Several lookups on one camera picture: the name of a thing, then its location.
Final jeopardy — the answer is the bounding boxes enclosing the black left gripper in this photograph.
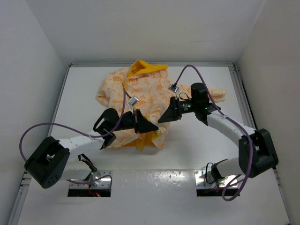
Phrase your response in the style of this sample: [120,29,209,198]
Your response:
[110,108,158,133]

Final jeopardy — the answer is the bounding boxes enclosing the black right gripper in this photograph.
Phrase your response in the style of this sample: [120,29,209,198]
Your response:
[158,96,198,123]

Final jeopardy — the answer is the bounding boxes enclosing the orange patterned yellow-lined jacket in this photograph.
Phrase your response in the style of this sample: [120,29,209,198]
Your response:
[95,60,227,152]

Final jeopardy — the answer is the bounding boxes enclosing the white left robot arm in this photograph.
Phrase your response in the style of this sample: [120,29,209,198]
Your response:
[24,108,158,188]

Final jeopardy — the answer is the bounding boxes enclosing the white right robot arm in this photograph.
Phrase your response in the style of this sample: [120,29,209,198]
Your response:
[158,82,279,182]

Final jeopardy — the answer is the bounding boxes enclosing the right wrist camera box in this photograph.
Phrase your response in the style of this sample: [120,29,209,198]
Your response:
[168,84,179,94]

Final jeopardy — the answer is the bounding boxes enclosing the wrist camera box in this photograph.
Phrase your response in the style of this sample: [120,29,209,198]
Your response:
[168,84,179,94]
[127,96,139,107]

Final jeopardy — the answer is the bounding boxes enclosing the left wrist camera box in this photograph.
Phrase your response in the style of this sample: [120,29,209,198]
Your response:
[127,96,139,107]

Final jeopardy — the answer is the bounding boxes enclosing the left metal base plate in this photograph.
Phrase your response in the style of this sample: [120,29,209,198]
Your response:
[69,170,113,191]

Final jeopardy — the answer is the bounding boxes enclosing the metal base plate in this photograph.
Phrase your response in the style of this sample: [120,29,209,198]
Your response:
[69,170,113,191]
[194,170,236,190]

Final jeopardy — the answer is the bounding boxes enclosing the aluminium frame rail right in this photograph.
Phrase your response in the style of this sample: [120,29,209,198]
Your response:
[229,63,291,225]

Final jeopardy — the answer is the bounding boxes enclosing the aluminium frame rail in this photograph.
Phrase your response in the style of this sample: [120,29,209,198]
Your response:
[229,63,291,225]
[69,61,235,68]

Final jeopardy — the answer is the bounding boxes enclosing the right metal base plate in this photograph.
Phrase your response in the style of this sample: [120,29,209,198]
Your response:
[194,170,236,190]

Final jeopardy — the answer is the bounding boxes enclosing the aluminium frame rail back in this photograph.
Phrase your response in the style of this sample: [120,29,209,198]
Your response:
[69,61,235,68]

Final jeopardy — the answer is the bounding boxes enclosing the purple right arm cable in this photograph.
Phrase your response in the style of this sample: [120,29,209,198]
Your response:
[174,65,255,202]

